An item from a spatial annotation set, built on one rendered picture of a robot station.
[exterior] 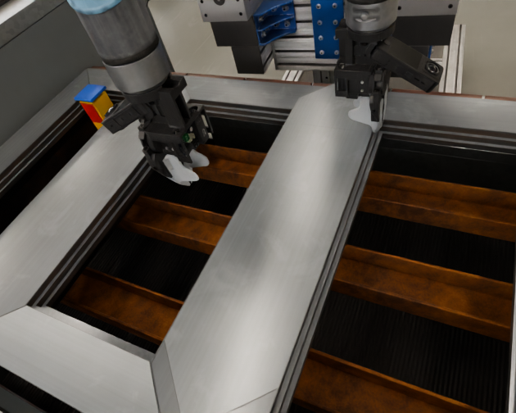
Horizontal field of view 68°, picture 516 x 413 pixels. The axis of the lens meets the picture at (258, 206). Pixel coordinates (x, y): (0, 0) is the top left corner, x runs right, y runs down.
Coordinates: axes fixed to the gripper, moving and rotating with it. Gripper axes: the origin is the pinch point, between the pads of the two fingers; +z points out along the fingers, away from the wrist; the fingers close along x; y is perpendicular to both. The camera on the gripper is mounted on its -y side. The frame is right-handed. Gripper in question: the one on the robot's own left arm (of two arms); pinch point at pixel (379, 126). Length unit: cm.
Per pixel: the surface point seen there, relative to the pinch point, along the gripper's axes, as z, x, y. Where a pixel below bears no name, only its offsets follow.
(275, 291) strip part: 0.6, 37.7, 6.4
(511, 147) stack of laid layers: 3.1, -2.0, -22.3
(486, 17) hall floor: 86, -212, -21
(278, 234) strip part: 0.6, 28.2, 9.8
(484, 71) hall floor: 86, -153, -24
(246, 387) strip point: 1, 51, 5
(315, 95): 0.5, -8.3, 15.5
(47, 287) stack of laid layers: 2, 49, 45
